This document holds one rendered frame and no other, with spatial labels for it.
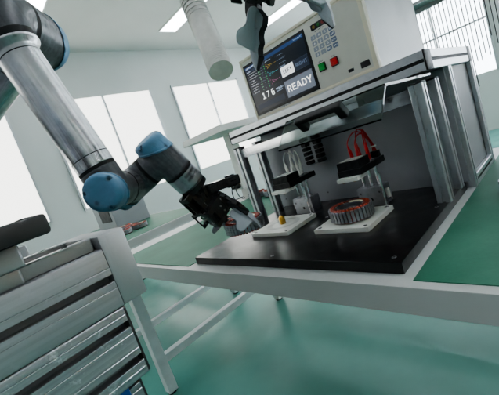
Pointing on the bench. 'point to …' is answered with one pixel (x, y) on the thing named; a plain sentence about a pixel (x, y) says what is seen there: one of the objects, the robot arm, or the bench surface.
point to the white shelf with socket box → (225, 145)
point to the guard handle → (321, 114)
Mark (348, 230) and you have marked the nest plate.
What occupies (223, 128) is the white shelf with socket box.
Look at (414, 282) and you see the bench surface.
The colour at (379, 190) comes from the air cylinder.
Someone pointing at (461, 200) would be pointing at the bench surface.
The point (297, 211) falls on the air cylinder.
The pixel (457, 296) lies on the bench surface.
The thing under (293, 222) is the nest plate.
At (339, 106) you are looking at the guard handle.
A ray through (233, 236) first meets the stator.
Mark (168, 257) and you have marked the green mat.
